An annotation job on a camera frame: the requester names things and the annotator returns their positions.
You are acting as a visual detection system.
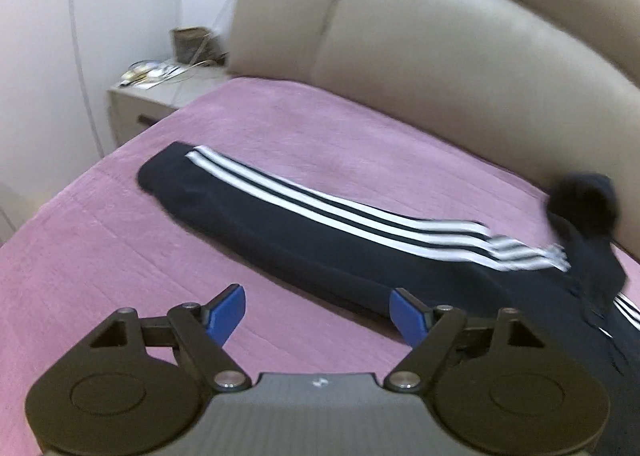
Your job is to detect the white nightstand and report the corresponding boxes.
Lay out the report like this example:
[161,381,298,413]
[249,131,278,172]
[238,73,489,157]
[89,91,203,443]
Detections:
[107,66,230,147]

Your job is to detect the pink quilted bedspread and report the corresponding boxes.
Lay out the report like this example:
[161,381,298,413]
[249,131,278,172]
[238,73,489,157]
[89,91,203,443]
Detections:
[1,79,551,455]

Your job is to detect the clutter on nightstand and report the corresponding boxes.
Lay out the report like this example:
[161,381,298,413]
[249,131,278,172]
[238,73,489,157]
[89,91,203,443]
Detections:
[119,60,186,89]

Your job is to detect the navy white-striped track pants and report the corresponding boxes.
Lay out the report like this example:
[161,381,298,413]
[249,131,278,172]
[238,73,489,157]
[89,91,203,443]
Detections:
[137,142,639,455]

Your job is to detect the small brown box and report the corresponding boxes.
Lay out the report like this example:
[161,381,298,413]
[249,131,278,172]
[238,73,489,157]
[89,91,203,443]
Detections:
[170,27,226,65]

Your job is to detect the white hanging cable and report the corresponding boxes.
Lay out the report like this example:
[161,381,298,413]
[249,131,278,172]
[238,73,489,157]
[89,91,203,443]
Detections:
[67,0,106,157]

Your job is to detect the beige leather headboard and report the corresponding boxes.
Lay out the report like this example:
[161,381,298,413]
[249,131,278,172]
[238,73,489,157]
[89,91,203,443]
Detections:
[229,0,639,254]

